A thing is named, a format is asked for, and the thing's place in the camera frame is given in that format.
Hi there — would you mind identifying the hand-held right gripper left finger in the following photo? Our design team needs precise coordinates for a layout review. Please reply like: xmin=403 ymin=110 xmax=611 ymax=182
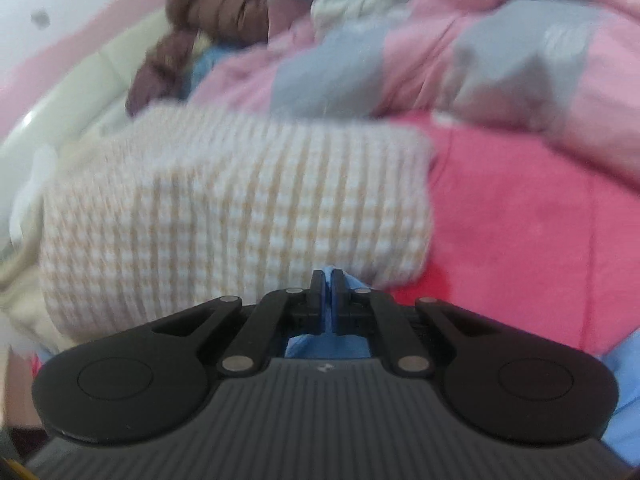
xmin=155 ymin=270 xmax=326 ymax=376

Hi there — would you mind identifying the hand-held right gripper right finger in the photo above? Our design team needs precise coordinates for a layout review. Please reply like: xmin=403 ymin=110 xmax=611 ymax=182
xmin=332 ymin=270 xmax=493 ymax=378

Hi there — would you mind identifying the light blue shirt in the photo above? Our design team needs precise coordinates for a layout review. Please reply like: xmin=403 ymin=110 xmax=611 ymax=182
xmin=285 ymin=265 xmax=640 ymax=466

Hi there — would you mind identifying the beige checked pillow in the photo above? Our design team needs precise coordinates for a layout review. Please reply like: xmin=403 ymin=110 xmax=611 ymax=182
xmin=37 ymin=105 xmax=436 ymax=341

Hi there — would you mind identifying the pink floral bed sheet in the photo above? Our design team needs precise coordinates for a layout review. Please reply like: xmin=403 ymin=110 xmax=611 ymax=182
xmin=390 ymin=110 xmax=640 ymax=356

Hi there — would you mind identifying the pink and grey patterned duvet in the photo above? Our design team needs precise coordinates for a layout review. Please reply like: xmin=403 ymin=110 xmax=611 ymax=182
xmin=192 ymin=0 xmax=640 ymax=186

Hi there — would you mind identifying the cream headboard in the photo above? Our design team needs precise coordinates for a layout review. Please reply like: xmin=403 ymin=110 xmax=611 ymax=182
xmin=0 ymin=10 xmax=173 ymax=261

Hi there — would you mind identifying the brown plush toy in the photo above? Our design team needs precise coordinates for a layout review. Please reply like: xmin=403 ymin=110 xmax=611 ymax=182
xmin=125 ymin=0 xmax=271 ymax=116

